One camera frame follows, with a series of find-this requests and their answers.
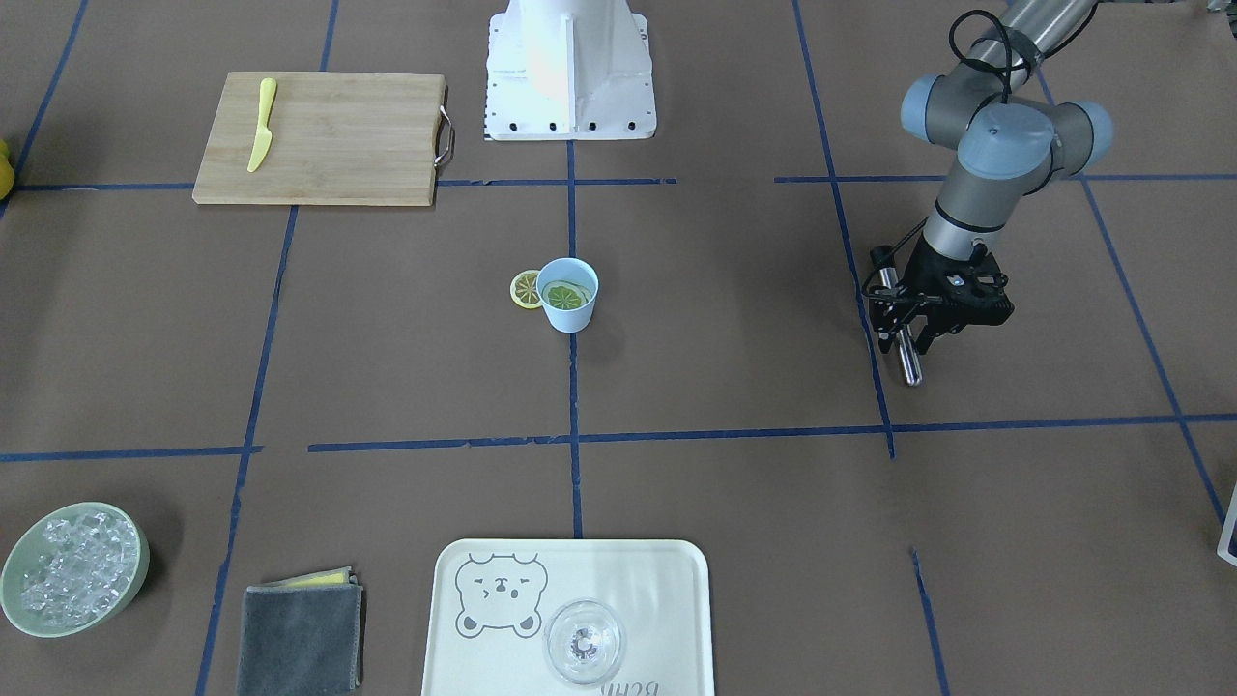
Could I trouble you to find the folded grey cloth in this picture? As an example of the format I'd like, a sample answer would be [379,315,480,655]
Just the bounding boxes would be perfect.
[236,565,362,695]

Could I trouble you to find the yellow lemon toy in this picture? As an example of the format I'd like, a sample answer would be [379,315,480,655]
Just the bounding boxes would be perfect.
[0,138,16,202]

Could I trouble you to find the wooden cutting board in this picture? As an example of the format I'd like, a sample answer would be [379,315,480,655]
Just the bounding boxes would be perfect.
[190,70,454,206]

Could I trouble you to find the yellow plastic knife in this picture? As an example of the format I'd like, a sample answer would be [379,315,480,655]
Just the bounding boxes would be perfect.
[246,75,277,173]

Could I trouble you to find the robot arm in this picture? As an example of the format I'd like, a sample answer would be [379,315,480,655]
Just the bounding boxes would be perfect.
[863,1,1115,354]

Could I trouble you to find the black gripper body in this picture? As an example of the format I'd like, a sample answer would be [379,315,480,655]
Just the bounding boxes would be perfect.
[901,239,1016,326]

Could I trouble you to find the cream bear print tray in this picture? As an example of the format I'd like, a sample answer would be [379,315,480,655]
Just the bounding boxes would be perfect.
[421,538,715,695]

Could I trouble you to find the green bowl of ice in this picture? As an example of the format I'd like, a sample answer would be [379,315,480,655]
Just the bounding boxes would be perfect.
[2,502,151,639]

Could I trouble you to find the light blue cup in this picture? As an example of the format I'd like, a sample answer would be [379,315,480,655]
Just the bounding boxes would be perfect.
[534,257,599,334]

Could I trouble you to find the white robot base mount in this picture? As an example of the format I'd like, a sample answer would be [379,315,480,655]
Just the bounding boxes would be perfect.
[482,1,658,142]

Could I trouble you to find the clear wine glass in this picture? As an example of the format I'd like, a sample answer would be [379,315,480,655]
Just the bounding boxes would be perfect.
[544,598,627,687]

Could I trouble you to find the steel muddler black tip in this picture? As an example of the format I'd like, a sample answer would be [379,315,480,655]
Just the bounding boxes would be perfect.
[870,246,923,387]

